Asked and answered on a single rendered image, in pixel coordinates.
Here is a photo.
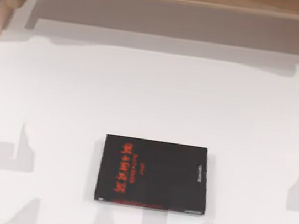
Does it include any black book with red lettering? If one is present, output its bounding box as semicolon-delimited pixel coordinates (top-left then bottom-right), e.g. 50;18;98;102
93;132;215;217

